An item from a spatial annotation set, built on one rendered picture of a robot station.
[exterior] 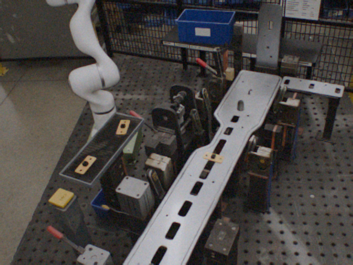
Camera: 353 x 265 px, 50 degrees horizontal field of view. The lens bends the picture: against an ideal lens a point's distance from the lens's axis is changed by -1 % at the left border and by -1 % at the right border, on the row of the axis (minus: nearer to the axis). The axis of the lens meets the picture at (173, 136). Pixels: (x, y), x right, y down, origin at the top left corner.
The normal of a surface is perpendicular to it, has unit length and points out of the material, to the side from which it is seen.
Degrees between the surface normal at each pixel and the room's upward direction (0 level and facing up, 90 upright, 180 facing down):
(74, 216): 90
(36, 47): 96
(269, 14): 90
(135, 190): 0
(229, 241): 0
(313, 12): 90
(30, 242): 0
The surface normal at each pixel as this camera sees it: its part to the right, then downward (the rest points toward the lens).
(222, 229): -0.10, -0.75
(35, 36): -0.10, 0.72
